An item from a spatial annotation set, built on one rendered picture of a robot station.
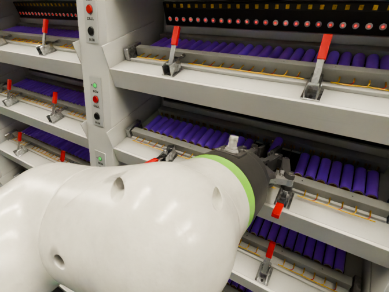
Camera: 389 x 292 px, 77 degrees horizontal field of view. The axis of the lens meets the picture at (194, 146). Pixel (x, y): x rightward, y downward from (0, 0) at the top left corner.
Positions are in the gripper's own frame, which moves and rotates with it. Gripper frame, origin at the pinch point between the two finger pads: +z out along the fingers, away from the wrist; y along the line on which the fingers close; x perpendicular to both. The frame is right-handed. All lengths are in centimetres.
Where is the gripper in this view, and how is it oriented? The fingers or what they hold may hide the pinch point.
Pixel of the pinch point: (268, 153)
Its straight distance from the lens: 50.0
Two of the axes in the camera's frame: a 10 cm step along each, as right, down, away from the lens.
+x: -1.6, 9.5, 2.5
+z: 4.9, -1.5, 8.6
